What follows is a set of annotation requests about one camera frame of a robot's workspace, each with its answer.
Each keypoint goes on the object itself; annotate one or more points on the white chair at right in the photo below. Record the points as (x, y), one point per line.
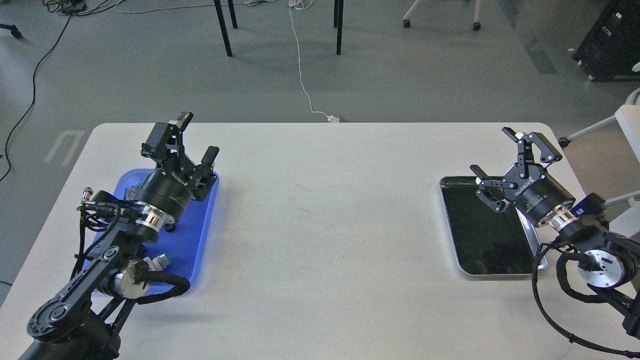
(605, 155)

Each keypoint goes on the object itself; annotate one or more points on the blue plastic tray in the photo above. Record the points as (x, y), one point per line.
(187, 240)

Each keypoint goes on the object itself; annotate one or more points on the black equipment case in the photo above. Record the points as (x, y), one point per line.
(610, 50)

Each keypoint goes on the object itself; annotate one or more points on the small black gear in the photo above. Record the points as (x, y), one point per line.
(169, 227)

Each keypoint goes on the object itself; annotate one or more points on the silver metal tray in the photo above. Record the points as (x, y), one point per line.
(487, 244)

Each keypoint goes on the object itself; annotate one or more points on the white chair base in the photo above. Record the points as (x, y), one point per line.
(444, 10)

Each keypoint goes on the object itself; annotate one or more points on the white green push button switch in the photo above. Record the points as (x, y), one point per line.
(158, 263)

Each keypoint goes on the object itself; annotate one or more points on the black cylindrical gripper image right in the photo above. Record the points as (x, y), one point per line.
(535, 195)

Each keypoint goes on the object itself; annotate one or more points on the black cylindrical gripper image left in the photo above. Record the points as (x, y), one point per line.
(168, 192)

